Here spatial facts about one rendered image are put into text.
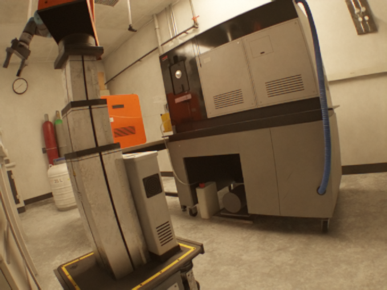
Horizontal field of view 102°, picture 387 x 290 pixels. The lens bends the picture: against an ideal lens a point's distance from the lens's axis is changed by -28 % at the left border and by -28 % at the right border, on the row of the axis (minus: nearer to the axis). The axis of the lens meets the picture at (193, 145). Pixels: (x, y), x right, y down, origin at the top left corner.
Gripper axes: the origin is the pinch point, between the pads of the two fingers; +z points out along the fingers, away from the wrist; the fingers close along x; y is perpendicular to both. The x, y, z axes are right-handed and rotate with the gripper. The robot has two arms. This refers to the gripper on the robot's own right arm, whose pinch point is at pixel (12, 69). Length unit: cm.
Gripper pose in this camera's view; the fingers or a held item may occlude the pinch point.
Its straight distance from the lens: 132.1
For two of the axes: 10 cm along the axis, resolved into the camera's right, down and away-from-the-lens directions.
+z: -1.9, 9.8, -1.1
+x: -1.4, 0.8, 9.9
